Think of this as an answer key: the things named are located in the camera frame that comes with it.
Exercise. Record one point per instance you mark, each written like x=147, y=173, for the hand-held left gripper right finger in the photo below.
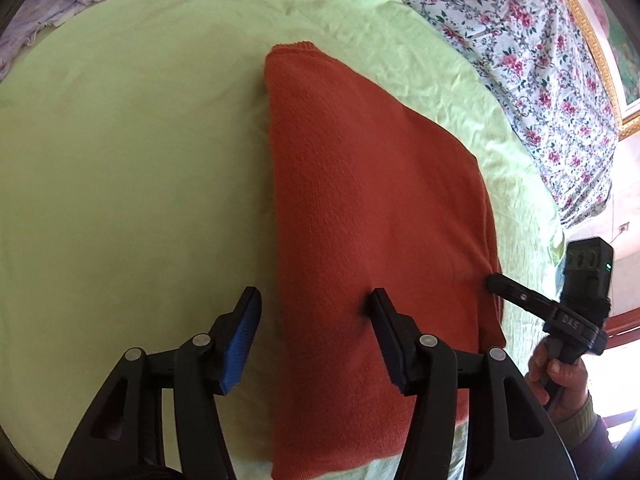
x=392, y=345

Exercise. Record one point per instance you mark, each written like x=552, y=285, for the person's right hand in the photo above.
x=570, y=380

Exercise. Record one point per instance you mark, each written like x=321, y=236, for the light green bed sheet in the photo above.
x=125, y=160

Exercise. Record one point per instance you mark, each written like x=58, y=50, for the gold framed picture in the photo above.
x=625, y=60

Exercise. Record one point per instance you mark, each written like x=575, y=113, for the orange knit sweater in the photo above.
x=360, y=185

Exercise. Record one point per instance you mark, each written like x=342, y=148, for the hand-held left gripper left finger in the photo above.
x=242, y=345

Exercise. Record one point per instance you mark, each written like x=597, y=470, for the person's right forearm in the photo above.
x=585, y=435

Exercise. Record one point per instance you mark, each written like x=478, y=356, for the wall outlet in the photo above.
x=623, y=227

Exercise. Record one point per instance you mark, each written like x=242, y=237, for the red wooden frame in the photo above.
x=625, y=322

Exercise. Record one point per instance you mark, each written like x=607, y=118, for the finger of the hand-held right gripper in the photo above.
x=520, y=295

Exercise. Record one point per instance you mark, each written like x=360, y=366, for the white floral bed sheet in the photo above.
x=525, y=35

